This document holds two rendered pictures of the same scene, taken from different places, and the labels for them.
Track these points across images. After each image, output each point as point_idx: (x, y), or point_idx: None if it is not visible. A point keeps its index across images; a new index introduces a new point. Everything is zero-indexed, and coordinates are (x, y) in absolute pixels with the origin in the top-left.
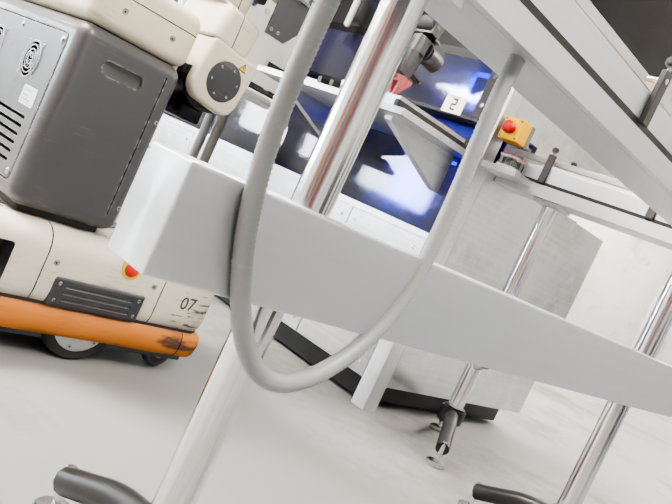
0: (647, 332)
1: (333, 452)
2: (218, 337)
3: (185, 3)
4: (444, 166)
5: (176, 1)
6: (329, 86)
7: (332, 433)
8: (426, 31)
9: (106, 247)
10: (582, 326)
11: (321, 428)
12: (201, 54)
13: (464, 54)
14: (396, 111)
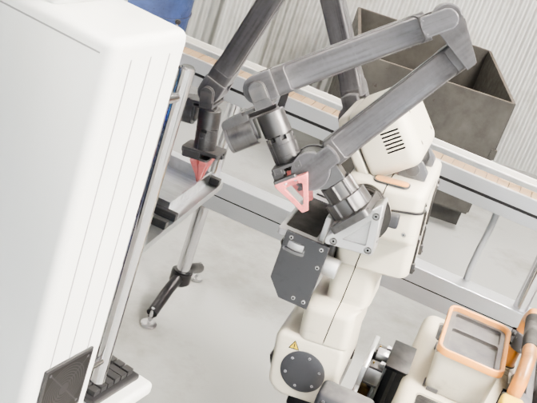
0: (222, 164)
1: (192, 393)
2: None
3: (354, 325)
4: None
5: (89, 361)
6: (175, 222)
7: (151, 394)
8: (220, 103)
9: None
10: (284, 207)
11: (154, 401)
12: (358, 334)
13: None
14: (219, 189)
